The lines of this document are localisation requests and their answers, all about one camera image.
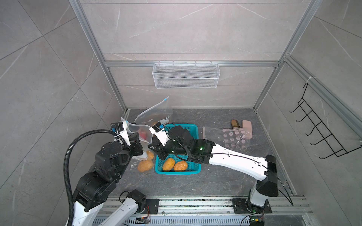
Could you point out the smooth brown potato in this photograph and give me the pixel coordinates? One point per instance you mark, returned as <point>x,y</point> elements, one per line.
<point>145,165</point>

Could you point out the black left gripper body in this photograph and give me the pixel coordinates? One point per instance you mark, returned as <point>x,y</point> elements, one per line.
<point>135,150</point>

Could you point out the wrinkled brown potato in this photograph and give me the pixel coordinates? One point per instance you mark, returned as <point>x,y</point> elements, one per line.
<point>180,166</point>

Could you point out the black wire hook rack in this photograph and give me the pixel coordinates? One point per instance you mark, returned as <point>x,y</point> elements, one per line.
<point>326,136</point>

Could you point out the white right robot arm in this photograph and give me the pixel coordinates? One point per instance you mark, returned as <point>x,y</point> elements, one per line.
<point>262,169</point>

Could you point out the white wire mesh shelf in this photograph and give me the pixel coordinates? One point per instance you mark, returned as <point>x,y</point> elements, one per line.
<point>186,75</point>

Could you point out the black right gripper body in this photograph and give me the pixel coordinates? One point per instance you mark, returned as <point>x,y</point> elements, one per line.
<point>172,148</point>

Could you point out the long yellow potato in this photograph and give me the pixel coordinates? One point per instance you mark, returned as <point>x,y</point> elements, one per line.
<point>168,164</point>

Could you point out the pink dotted clear bag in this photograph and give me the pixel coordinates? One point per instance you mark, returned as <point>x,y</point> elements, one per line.
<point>232,139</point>

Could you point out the brown cylindrical bottle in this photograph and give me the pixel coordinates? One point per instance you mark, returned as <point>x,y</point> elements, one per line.
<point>235,124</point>

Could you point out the pink rectangular box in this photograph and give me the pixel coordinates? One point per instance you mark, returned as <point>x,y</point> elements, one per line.
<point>247,127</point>

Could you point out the clear zipper bag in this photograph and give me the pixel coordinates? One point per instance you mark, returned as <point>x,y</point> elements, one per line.
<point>135,160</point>
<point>159,112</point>

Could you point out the teal plastic basket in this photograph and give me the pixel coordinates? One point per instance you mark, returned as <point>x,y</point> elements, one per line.
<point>193,168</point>

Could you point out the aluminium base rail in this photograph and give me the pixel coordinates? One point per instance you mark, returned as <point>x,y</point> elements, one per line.
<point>135,202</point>

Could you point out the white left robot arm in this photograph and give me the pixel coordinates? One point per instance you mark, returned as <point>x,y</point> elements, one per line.
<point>95,186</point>

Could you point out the plush doll pink black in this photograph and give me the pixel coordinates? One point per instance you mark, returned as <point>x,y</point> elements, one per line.
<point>143,134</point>

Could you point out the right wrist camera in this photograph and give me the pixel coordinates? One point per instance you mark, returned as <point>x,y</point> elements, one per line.
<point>160,132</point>

